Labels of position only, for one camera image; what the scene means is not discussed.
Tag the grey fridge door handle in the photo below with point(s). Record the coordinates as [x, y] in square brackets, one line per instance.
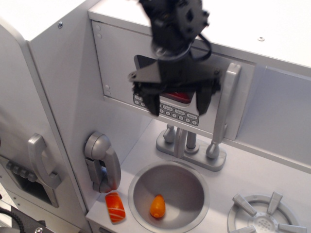
[36, 146]

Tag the grey toy stove burner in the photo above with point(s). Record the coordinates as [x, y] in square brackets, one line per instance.
[262, 214]

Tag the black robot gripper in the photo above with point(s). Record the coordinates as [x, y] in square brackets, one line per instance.
[155, 77]

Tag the grey toy wall phone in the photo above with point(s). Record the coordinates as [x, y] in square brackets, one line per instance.
[102, 163]

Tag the white toy kitchen cabinet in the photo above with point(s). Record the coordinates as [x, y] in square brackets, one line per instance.
[271, 152]

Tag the round metal sink bowl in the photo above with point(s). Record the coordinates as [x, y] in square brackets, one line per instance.
[184, 190]

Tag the white microwave door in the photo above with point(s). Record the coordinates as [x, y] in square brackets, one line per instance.
[116, 49]

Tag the orange toy salmon sushi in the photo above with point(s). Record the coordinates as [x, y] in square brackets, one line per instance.
[115, 207]

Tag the red toy chili pepper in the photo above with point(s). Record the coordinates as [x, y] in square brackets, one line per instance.
[181, 97]

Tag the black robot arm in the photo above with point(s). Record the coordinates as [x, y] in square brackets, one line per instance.
[180, 51]

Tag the grey ice dispenser panel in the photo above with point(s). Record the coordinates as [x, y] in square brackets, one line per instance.
[28, 182]

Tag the grey toy faucet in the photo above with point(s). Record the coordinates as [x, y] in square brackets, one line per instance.
[184, 145]

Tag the grey microwave door handle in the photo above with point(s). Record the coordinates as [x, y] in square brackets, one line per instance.
[227, 91]

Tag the white toy fridge door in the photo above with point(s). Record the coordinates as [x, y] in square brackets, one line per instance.
[22, 106]

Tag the orange toy fruit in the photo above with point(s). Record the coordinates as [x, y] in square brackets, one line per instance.
[158, 207]

